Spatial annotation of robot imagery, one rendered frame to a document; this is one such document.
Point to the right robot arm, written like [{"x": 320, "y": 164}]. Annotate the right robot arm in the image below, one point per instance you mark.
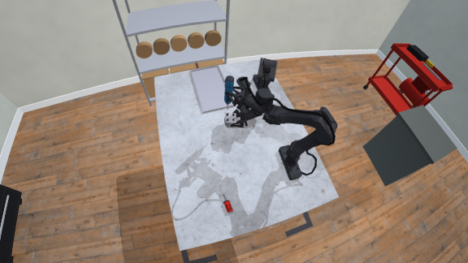
[{"x": 270, "y": 66}]

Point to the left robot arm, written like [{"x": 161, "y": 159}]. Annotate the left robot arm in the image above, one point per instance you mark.
[{"x": 278, "y": 115}]

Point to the dark blue electric screwdriver barrel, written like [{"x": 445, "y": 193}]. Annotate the dark blue electric screwdriver barrel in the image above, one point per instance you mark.
[{"x": 229, "y": 83}]

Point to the grey l-shaped bracket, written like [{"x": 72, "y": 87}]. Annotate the grey l-shaped bracket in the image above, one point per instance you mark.
[{"x": 229, "y": 117}]

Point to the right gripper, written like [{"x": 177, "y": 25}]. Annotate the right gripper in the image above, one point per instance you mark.
[{"x": 242, "y": 116}]

